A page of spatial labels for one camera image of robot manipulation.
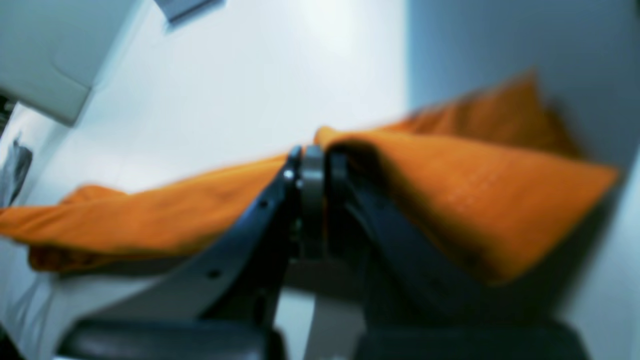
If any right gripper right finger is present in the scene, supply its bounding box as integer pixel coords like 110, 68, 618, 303
325, 149, 589, 360

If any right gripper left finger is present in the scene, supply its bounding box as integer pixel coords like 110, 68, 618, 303
55, 145, 326, 360

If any orange t-shirt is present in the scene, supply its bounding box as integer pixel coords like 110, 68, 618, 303
0, 72, 621, 286

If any grey left side panel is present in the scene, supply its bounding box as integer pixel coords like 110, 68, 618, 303
0, 0, 147, 127

